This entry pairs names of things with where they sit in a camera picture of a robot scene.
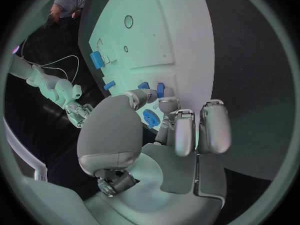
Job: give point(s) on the small blue block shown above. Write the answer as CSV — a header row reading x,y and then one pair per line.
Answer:
x,y
143,85

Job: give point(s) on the blue gear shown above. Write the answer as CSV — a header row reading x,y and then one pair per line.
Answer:
x,y
151,118

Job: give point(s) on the small blue cylinder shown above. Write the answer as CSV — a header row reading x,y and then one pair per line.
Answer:
x,y
109,85

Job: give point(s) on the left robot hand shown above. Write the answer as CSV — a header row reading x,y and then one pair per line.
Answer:
x,y
112,127

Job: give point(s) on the blue plug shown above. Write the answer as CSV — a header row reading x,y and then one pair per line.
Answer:
x,y
160,90

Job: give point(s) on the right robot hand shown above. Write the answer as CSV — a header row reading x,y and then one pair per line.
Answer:
x,y
78,114

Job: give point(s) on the white task board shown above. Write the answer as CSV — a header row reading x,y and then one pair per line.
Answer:
x,y
150,41

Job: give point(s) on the large blue block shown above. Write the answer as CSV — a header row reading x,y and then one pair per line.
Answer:
x,y
96,60

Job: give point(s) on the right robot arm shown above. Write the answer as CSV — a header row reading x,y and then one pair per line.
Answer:
x,y
50,82

